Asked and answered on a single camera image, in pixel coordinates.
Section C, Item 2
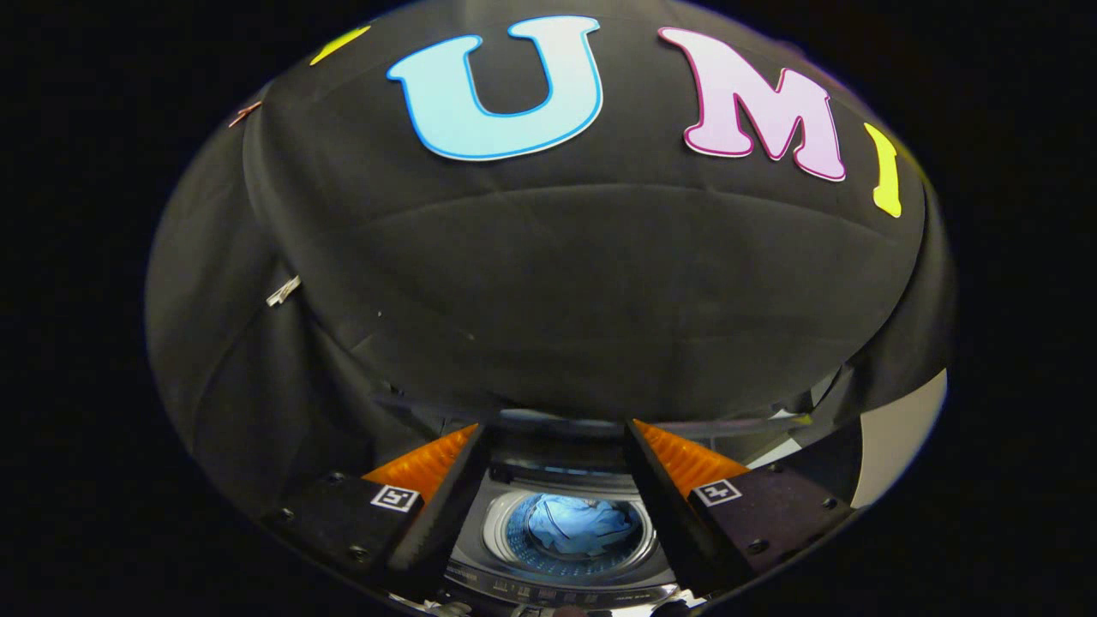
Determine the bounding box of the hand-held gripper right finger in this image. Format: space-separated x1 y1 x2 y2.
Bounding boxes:
623 418 858 596

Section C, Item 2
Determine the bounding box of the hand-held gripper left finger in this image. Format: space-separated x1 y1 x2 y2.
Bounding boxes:
261 422 491 601

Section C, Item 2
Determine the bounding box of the small silver washing machine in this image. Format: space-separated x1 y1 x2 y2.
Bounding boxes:
437 437 691 613

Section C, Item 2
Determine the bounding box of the light blue polo shirt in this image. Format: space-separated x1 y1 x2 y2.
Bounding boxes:
514 495 642 558

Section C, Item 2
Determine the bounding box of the black backdrop cloth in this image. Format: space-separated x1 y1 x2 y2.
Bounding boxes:
144 0 956 515

